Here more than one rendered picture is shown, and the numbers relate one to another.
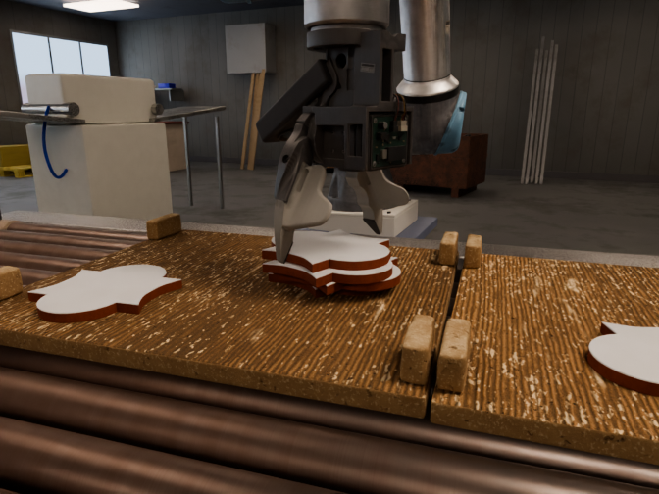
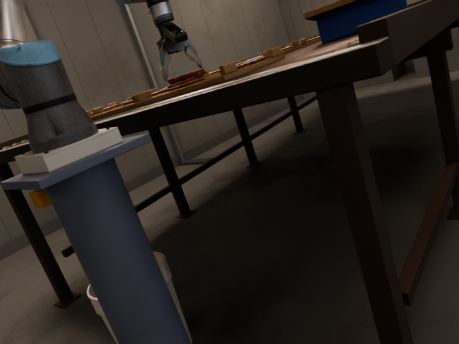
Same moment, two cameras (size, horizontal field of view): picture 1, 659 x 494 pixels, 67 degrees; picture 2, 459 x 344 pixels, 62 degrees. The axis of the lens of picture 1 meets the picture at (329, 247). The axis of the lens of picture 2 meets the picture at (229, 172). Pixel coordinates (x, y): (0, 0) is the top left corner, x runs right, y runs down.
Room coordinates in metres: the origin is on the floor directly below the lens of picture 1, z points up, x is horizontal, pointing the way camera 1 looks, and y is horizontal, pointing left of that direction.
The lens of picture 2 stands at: (1.74, 0.62, 0.96)
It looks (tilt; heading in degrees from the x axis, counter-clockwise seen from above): 15 degrees down; 205
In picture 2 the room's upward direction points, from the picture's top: 19 degrees counter-clockwise
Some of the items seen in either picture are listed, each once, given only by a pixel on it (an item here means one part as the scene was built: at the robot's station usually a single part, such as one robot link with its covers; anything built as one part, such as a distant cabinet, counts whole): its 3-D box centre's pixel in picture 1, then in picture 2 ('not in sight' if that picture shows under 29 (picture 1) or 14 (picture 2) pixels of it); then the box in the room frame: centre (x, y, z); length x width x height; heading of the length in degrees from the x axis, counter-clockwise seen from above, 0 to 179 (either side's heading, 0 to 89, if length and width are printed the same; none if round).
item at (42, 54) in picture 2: not in sight; (35, 72); (1.05, -0.07, 1.08); 0.13 x 0.12 x 0.14; 73
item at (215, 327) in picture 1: (249, 284); (210, 80); (0.50, 0.08, 0.93); 0.41 x 0.35 x 0.02; 73
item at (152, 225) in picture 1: (164, 225); (228, 68); (0.69, 0.23, 0.95); 0.06 x 0.02 x 0.03; 163
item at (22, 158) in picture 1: (36, 159); not in sight; (9.26, 5.35, 0.25); 1.37 x 0.94 x 0.50; 157
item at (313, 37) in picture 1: (352, 104); (169, 36); (0.47, -0.02, 1.11); 0.09 x 0.08 x 0.12; 48
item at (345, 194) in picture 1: (362, 181); (57, 121); (1.05, -0.07, 0.96); 0.15 x 0.15 x 0.10
